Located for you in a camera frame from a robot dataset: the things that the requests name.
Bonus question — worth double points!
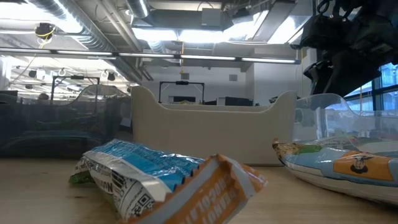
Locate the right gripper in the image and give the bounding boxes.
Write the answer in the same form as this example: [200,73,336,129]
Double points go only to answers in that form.
[303,9,398,97]

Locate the white green chewy granola bar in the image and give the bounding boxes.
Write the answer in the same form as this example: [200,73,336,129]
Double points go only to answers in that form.
[307,134,398,154]

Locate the Chewy-print granola bar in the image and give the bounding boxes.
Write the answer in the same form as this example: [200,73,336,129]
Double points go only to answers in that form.
[272,138,398,207]

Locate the blue granola bar orange end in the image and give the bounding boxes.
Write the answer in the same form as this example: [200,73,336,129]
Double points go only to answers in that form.
[68,138,269,224]

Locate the clear plastic bin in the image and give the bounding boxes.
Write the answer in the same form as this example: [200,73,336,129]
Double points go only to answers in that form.
[292,93,398,153]

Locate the black background monitor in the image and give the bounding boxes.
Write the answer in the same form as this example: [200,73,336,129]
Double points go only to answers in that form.
[217,96,254,107]

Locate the grey ceiling junction box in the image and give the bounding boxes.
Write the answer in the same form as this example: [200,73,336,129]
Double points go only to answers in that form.
[201,7,222,27]

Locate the white plastic bin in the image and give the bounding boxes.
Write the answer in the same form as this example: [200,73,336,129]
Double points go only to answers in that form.
[131,85,298,166]

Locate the long LED light bar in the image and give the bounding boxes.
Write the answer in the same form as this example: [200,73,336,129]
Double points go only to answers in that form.
[0,47,302,65]

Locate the dark grey plastic bin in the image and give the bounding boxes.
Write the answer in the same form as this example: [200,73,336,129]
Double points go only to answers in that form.
[0,84,132,159]

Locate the black ceiling device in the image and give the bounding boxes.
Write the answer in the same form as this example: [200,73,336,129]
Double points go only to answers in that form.
[34,22,57,40]

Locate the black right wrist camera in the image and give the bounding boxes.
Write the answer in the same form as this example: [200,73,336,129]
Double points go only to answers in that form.
[290,14,354,50]

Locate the window with dark frame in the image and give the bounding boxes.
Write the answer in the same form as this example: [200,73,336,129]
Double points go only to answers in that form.
[343,63,398,113]

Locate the black frame stand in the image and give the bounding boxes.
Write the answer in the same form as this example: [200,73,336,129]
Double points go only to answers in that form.
[158,80,206,104]
[50,75,101,101]

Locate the silver spiral ventilation duct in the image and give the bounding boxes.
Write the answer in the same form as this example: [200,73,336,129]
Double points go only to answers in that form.
[29,0,147,83]

